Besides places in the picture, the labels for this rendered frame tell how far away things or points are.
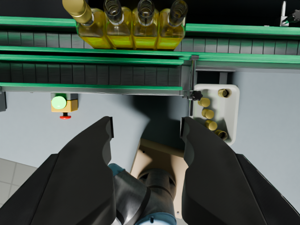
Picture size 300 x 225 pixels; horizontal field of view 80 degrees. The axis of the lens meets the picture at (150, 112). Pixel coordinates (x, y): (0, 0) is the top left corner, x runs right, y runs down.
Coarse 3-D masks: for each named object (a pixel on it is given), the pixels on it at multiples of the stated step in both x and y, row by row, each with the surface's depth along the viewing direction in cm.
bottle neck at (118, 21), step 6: (108, 0) 30; (114, 0) 31; (108, 6) 32; (114, 6) 33; (120, 6) 31; (108, 12) 31; (114, 12) 31; (120, 12) 32; (108, 18) 35; (114, 18) 32; (120, 18) 33; (114, 24) 35
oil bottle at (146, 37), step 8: (136, 8) 36; (136, 16) 36; (136, 24) 36; (152, 24) 36; (136, 32) 37; (144, 32) 37; (152, 32) 37; (136, 40) 41; (144, 40) 41; (152, 40) 41; (136, 48) 50; (144, 48) 50; (152, 48) 49
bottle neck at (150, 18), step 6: (144, 0) 31; (150, 0) 31; (138, 6) 31; (144, 6) 33; (150, 6) 32; (138, 12) 32; (144, 12) 35; (150, 12) 31; (138, 18) 35; (144, 18) 32; (150, 18) 33; (144, 24) 35
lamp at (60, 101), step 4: (60, 96) 62; (52, 100) 61; (56, 100) 61; (60, 100) 61; (64, 100) 62; (52, 104) 61; (56, 104) 61; (60, 104) 61; (64, 104) 62; (56, 108) 62; (60, 108) 62
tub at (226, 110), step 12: (204, 84) 63; (216, 84) 63; (228, 84) 63; (204, 96) 71; (216, 96) 71; (204, 108) 71; (216, 108) 71; (228, 108) 69; (204, 120) 72; (216, 120) 72; (228, 120) 69; (228, 132) 69; (228, 144) 66
